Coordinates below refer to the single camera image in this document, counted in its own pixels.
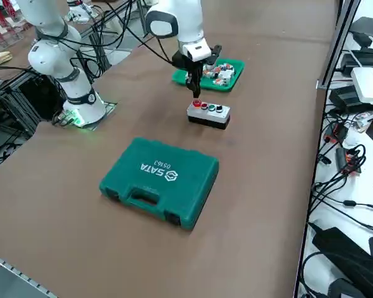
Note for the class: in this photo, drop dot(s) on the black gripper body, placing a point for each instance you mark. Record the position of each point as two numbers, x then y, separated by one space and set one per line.
181 60

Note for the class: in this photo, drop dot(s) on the white button box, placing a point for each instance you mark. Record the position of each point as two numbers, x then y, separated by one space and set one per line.
209 116

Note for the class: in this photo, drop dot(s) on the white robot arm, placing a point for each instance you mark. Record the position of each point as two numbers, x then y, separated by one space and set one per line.
77 14
81 93

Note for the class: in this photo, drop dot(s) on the white flat device box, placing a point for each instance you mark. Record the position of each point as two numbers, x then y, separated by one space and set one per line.
368 85

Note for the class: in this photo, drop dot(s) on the white terminal block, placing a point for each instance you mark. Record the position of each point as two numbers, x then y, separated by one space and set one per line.
226 76

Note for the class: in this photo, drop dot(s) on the green plastic tray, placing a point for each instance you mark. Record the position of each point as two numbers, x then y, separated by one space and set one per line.
233 77

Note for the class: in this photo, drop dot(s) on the green plastic tool case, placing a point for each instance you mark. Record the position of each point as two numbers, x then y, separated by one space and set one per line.
152 186

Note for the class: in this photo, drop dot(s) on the black flat device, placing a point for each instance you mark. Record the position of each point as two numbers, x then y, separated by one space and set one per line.
348 97

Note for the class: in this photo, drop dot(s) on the orange white switch component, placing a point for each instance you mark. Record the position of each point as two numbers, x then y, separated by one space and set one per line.
218 81

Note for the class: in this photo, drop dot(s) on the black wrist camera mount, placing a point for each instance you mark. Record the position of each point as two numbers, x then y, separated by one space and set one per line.
216 52

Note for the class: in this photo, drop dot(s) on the red white switch component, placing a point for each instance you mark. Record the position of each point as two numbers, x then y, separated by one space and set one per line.
226 65

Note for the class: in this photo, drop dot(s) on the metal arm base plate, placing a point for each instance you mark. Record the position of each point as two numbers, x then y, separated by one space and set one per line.
107 113

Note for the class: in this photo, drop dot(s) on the aluminium frame profile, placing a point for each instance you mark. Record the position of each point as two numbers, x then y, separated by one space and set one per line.
338 40

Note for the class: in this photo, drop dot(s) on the aluminium table edge rail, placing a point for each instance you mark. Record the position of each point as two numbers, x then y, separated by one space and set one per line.
12 273

